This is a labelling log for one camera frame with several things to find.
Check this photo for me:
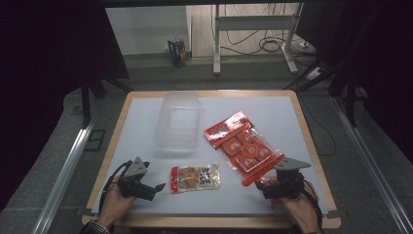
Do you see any black stand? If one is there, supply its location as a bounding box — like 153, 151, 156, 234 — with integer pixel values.
80, 73, 132, 130
283, 53, 368, 129

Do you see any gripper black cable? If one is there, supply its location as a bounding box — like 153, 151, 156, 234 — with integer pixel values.
301, 179, 324, 229
98, 160, 132, 216

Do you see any dark curtain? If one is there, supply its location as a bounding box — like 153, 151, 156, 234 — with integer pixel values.
294, 0, 413, 164
0, 0, 131, 211

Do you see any clear snack packet red edge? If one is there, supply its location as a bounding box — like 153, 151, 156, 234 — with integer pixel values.
169, 163, 223, 195

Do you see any thin black floor cable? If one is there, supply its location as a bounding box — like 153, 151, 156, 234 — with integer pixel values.
300, 97, 337, 157

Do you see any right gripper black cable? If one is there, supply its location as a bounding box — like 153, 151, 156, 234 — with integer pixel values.
301, 179, 324, 229

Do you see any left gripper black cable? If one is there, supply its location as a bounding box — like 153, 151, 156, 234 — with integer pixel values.
98, 160, 132, 216

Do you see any person's right hand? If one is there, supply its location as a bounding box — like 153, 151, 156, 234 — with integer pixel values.
280, 180, 321, 234

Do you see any dark floor hatch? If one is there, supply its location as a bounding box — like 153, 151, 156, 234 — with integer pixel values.
84, 129, 107, 152

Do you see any wooden table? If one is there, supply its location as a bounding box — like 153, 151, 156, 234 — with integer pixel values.
81, 90, 342, 229

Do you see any aluminium rail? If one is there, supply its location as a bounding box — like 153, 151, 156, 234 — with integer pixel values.
31, 116, 99, 234
330, 97, 413, 234

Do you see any person's left hand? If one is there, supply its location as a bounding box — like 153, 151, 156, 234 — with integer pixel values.
97, 175, 137, 229

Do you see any hanging black cable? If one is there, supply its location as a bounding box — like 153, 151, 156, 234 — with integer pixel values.
223, 3, 271, 56

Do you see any white power strip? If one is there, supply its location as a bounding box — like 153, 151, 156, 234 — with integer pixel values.
297, 40, 318, 55

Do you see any clear plastic container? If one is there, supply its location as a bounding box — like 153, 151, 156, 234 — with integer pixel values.
155, 91, 202, 153

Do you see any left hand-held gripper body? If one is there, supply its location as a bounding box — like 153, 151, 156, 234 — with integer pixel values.
116, 156, 158, 202

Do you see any blue box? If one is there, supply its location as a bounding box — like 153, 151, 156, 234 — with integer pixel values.
167, 38, 190, 68

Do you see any coiled black cable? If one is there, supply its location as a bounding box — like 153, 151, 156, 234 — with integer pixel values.
258, 36, 287, 55

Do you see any white desk frame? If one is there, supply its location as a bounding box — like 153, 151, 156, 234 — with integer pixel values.
212, 3, 305, 76

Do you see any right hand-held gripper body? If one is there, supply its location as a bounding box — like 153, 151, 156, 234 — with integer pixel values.
262, 157, 312, 200

